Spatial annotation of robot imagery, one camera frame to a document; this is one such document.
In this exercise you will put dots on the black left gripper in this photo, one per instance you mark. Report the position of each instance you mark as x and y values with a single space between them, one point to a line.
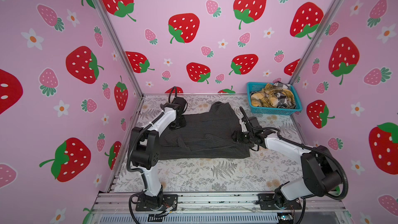
183 124

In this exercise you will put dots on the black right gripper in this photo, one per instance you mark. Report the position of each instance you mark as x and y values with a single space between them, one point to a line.
237 136

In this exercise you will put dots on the dark grey pinstriped shirt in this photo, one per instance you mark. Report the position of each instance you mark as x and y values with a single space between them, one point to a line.
212 135

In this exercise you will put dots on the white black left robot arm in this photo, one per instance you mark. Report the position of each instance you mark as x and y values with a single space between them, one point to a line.
144 151

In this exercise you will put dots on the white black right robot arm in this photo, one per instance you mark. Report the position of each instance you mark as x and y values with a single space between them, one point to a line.
322 174

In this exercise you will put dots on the yellow plaid shirt in basket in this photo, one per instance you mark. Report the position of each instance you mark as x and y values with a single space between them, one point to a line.
265 97

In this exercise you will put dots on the grey white shirt in basket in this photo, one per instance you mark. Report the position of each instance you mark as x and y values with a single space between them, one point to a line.
285 96

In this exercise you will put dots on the teal plastic basket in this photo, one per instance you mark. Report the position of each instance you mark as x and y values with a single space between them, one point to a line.
254 87

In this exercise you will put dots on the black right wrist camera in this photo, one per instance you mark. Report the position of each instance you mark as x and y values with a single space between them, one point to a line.
252 124

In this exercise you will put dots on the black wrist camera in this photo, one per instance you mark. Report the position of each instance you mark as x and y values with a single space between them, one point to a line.
181 102
252 124

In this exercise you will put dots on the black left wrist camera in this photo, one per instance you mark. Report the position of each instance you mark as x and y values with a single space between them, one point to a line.
181 102

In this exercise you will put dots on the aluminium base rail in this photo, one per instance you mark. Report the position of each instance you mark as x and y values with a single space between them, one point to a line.
219 208

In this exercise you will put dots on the aluminium left corner post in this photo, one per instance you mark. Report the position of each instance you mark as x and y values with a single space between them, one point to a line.
117 45

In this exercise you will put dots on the aluminium corner post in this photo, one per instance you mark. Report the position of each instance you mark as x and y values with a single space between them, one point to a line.
328 17
117 45

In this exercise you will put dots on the aluminium right corner post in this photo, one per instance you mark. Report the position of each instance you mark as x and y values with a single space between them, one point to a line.
328 17

